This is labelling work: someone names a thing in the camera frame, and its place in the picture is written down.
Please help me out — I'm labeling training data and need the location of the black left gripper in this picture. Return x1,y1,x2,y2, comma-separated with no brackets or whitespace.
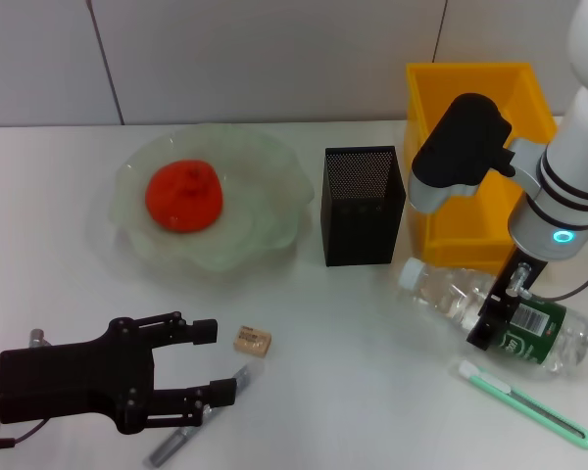
0,309,238,437

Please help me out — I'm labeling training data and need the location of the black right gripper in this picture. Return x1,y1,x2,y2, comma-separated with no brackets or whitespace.
465,246,551,352

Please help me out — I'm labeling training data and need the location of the clear water bottle green label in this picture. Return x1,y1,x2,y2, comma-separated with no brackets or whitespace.
397,258,588,378

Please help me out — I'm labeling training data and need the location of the mint green utility knife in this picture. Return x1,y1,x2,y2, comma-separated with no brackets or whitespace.
458,360,588,450

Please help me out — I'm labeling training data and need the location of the orange fruit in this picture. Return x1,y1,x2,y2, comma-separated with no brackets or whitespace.
144,160,225,235

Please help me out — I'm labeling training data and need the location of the beige eraser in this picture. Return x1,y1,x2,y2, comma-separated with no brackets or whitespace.
232,325,273,360

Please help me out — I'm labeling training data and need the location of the grey marker pen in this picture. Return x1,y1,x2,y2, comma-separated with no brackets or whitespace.
144,362,264,469

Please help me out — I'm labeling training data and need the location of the black mesh pen holder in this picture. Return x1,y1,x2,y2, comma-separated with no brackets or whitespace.
319,145,407,268

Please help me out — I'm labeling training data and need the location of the pale green glass fruit plate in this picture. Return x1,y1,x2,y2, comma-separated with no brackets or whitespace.
108,122,316,273

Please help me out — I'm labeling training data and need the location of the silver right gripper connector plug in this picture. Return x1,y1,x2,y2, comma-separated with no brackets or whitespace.
507,263,533,301

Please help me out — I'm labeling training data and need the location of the yellow plastic storage bin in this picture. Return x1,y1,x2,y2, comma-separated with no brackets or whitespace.
404,62,560,273

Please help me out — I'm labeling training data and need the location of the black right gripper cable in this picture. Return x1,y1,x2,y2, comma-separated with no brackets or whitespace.
533,258,588,302

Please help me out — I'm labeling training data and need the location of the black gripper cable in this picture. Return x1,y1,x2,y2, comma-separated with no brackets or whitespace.
0,415,48,451
533,258,588,302

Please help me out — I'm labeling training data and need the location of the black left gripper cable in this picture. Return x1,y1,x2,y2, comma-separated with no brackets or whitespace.
0,415,48,451

